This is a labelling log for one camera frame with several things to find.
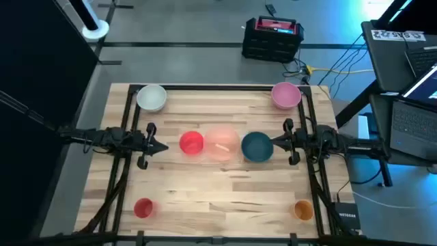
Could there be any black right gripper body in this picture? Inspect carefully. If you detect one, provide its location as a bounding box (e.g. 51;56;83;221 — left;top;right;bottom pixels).
282;118;310;167

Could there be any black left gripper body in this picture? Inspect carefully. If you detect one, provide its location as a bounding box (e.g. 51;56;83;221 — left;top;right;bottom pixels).
136;122;158;171

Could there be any teal bowl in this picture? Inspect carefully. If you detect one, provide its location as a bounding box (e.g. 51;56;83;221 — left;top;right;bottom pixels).
240;131;274;163

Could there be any white bowl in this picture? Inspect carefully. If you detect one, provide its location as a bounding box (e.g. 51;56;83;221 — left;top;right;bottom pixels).
136;83;169;113

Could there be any red bowl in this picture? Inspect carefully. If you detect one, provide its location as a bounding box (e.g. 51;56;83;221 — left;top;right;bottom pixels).
178;131;206;156

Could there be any pink bowl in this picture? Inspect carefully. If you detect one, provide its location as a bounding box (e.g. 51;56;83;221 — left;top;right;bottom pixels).
270;81;303;111

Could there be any red cup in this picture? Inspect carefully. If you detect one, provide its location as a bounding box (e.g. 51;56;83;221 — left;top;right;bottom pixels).
132;197;159;220

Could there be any translucent peach bowl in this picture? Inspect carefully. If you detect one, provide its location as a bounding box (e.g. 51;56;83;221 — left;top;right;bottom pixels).
203;126;242;163

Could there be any orange cup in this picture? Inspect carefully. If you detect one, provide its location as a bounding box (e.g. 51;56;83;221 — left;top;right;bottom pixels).
290;199;315;222

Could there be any black laptop table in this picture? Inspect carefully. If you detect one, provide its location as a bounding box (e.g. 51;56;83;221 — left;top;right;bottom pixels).
335;79;437;188

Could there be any black floor tape strip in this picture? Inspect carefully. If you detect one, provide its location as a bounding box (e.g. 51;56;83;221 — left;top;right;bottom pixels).
100;41;370;49

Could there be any black pole with white base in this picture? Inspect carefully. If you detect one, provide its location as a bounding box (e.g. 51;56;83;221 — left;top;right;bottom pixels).
67;0;111;42

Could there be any black desk with white label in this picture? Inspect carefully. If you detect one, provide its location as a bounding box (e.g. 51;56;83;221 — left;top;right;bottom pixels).
361;19;437;94

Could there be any open laptop with lit screen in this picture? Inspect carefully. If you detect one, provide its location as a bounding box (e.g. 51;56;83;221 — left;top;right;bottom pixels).
389;62;437;162

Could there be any black power adapter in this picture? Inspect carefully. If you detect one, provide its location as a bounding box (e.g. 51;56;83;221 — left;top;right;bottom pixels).
264;0;278;17

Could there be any black partition panel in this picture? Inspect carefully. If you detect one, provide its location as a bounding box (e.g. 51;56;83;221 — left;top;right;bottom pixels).
0;0;100;242

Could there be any dark laptop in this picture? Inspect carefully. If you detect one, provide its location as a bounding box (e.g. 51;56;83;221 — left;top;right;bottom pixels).
404;45;437;80

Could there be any black metal table frame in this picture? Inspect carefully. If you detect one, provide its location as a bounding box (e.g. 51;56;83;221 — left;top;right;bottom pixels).
73;83;363;246

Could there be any yellow floor cable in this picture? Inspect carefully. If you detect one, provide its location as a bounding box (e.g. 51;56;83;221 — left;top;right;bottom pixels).
305;64;375;77

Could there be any dark floor cable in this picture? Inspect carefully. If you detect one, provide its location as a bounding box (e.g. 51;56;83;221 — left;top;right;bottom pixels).
316;33;365;86
331;49;369;100

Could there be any black network switch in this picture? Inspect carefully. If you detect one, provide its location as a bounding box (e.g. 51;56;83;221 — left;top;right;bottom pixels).
333;201;362;231

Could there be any white floor cable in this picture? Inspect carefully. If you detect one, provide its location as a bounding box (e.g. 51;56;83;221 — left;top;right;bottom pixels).
351;190;437;210

